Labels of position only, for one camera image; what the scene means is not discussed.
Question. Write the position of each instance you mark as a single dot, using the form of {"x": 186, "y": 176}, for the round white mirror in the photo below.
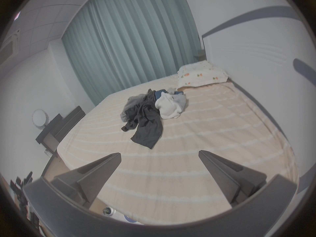
{"x": 39, "y": 118}

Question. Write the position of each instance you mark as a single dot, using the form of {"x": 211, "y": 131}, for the blue-green curtain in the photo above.
{"x": 153, "y": 33}
{"x": 84, "y": 58}

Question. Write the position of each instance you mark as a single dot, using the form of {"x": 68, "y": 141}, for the black chest of drawers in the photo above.
{"x": 58, "y": 129}

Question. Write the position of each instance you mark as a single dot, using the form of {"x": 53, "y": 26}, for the grey bedside table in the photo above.
{"x": 199, "y": 55}

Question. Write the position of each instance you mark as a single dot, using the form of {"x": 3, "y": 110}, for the black trousers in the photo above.
{"x": 147, "y": 127}

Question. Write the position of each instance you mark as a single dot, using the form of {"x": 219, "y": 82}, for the white printed pillow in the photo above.
{"x": 201, "y": 76}

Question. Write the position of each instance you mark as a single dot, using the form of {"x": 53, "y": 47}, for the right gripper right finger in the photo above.
{"x": 232, "y": 179}

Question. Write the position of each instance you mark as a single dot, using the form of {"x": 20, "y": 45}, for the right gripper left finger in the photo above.
{"x": 88, "y": 179}

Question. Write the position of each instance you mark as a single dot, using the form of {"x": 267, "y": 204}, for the pile of clothes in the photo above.
{"x": 167, "y": 107}

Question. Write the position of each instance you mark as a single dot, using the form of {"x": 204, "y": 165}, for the bed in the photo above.
{"x": 197, "y": 132}

